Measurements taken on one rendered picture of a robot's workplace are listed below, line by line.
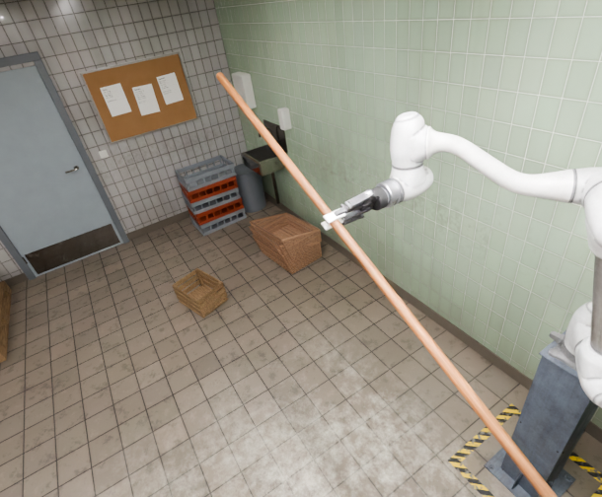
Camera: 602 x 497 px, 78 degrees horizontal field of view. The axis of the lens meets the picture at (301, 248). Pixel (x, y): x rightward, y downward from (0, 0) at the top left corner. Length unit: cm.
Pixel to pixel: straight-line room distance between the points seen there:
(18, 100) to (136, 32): 132
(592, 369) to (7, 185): 482
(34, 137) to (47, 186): 52
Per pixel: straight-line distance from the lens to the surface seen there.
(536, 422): 217
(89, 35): 468
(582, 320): 170
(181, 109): 487
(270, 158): 411
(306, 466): 259
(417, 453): 262
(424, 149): 126
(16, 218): 500
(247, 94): 450
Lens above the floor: 235
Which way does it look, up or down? 35 degrees down
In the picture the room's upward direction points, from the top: 9 degrees counter-clockwise
